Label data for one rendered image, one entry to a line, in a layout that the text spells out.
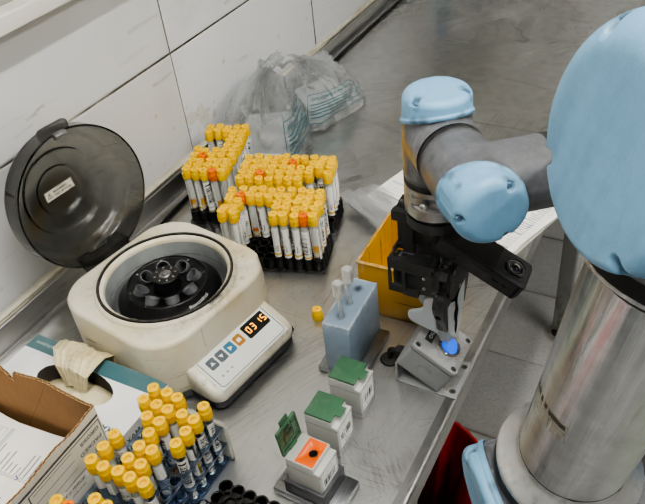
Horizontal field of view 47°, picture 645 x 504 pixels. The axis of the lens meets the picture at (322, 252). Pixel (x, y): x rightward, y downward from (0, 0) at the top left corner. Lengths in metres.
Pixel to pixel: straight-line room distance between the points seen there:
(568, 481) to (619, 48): 0.34
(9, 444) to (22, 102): 0.49
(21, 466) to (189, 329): 0.26
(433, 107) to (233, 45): 0.88
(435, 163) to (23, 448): 0.62
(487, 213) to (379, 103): 1.04
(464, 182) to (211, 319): 0.47
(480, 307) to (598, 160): 0.82
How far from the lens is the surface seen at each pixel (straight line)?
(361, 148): 1.54
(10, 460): 1.02
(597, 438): 0.53
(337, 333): 1.00
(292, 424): 0.88
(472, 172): 0.69
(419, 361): 1.00
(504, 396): 2.19
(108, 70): 1.31
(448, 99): 0.77
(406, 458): 0.97
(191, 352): 1.02
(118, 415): 1.00
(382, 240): 1.17
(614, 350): 0.45
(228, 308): 1.04
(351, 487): 0.93
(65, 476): 0.92
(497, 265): 0.87
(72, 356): 1.06
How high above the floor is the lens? 1.67
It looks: 38 degrees down
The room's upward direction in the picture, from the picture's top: 7 degrees counter-clockwise
